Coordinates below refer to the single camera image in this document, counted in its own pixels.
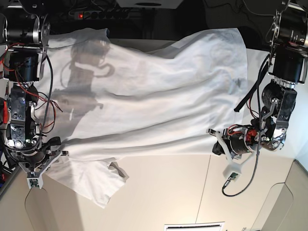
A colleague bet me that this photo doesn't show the white t-shirt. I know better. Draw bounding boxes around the white t-shirt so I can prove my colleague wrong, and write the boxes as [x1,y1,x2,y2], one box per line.
[36,28,247,207]

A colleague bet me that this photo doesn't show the black braided cable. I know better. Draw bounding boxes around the black braided cable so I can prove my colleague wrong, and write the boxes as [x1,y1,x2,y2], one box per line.
[221,55,272,198]

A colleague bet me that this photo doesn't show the white power strip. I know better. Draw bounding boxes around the white power strip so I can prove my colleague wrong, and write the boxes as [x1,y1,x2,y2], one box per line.
[68,10,129,20]

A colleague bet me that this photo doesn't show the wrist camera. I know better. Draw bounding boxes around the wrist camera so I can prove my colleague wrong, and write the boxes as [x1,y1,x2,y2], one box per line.
[27,178,43,189]
[223,165,242,181]

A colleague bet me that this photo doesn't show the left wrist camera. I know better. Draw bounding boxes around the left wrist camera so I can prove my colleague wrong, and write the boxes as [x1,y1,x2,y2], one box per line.
[223,165,242,181]

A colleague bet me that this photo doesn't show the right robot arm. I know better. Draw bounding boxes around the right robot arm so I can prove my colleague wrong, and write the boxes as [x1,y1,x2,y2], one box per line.
[0,0,66,187]

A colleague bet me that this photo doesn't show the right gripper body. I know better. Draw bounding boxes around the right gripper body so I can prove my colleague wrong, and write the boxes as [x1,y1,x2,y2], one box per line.
[7,137,68,178]

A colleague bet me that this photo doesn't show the orange handled screwdriver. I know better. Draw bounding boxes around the orange handled screwdriver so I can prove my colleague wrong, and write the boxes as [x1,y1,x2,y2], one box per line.
[0,82,9,125]

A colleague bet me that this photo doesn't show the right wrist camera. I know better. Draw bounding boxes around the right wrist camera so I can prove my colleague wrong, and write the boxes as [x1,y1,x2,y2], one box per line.
[27,178,43,189]

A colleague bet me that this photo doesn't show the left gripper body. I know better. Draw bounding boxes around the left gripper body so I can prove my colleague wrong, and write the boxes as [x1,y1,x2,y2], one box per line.
[207,125,258,172]

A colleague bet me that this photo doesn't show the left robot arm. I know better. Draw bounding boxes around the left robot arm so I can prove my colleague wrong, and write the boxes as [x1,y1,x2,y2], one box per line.
[208,0,308,164]

